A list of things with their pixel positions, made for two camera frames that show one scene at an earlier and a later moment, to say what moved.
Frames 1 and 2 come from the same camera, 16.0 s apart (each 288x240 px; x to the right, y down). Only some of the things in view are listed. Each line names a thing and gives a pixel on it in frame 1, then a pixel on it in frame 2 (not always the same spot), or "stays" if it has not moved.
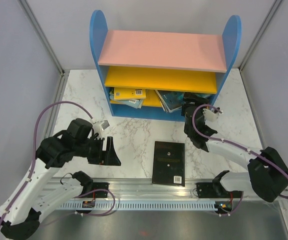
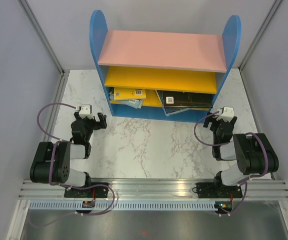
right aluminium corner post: [277, 4] stays
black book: [169, 163] -> [184, 99]
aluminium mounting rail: [124, 188] stays
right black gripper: [191, 97] -> [210, 119]
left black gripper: [104, 157] -> [101, 123]
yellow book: [126, 93] stays
